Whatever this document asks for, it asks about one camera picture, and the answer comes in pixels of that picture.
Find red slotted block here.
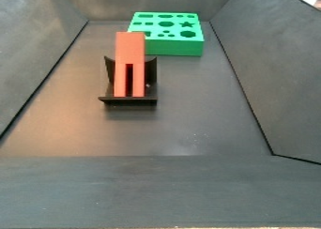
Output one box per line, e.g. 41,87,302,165
113,32,145,97

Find green foam shape board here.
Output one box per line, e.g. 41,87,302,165
128,11,204,56

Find black angled stand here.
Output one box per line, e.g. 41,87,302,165
97,56,157,106

